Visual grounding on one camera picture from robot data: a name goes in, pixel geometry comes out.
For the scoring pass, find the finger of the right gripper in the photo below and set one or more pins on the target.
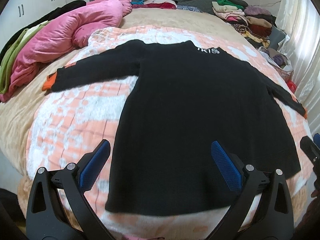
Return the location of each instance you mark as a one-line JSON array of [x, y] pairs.
[[310, 149], [316, 139]]

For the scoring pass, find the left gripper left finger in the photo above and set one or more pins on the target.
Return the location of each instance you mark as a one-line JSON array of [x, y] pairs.
[[46, 218]]

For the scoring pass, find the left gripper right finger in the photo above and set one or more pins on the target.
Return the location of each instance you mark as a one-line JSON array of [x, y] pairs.
[[262, 208]]

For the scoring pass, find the black sweater orange cuffs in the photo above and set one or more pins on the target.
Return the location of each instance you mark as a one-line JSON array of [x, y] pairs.
[[185, 98]]

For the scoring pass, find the floral basket with clothes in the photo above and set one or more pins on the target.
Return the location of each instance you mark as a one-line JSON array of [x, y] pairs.
[[278, 61]]

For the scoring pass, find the pile of folded clothes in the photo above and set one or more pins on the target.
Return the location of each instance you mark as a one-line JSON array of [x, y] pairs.
[[252, 22]]

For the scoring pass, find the green and black clothes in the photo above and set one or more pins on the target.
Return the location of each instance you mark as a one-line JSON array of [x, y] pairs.
[[14, 45]]

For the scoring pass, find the red and cream folded clothes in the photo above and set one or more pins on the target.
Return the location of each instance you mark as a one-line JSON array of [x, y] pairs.
[[160, 4]]

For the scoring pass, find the right hand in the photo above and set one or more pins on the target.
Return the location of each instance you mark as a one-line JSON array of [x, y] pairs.
[[316, 170]]

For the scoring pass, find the red plastic bag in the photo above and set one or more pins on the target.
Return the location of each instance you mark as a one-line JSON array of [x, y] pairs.
[[291, 85]]

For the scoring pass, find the peach white plaid blanket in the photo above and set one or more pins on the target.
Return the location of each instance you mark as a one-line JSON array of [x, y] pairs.
[[73, 122]]

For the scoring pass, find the white curtain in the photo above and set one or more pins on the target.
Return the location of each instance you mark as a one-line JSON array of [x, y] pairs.
[[299, 19]]

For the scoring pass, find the pink quilted comforter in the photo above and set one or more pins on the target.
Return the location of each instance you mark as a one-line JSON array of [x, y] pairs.
[[62, 35]]

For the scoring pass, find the white wardrobe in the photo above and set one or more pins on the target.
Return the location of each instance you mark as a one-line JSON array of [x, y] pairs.
[[20, 13]]

